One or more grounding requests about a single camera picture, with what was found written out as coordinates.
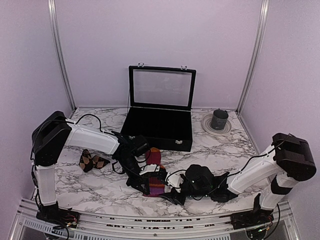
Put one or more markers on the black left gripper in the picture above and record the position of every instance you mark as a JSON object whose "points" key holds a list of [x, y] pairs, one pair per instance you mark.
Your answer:
{"points": [[136, 183]]}

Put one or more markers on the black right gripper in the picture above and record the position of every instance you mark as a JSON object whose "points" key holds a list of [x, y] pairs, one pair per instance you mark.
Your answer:
{"points": [[174, 195]]}

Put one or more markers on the maroon striped sock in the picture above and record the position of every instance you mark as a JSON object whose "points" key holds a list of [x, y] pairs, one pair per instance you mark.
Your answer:
{"points": [[155, 183]]}

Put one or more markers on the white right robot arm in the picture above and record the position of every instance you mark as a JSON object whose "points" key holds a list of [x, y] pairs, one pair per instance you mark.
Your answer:
{"points": [[288, 160]]}

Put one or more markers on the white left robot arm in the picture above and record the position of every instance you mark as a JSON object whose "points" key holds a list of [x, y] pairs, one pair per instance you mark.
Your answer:
{"points": [[56, 132]]}

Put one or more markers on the brown argyle sock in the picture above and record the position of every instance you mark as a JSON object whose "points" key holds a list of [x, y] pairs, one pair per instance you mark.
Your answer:
{"points": [[87, 162]]}

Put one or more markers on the beige ceramic plate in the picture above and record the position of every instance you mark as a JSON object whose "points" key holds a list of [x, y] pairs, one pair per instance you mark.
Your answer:
{"points": [[206, 125]]}

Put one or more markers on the black display case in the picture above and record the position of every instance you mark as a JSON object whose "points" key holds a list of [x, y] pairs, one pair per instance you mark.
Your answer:
{"points": [[160, 103]]}

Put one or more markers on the dark grey ceramic mug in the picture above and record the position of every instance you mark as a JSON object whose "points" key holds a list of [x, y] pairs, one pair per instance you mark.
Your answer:
{"points": [[219, 119]]}

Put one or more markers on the aluminium front rail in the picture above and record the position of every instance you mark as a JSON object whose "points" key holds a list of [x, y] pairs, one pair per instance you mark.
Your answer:
{"points": [[96, 226]]}

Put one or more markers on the left aluminium corner post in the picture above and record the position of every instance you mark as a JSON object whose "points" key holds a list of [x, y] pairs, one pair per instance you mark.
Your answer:
{"points": [[59, 53]]}

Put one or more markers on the aluminium corner post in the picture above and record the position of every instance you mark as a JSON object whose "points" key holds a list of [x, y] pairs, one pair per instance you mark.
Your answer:
{"points": [[59, 53], [261, 28]]}

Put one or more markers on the right aluminium corner post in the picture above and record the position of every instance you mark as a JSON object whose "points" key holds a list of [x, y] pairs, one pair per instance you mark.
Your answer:
{"points": [[261, 28]]}

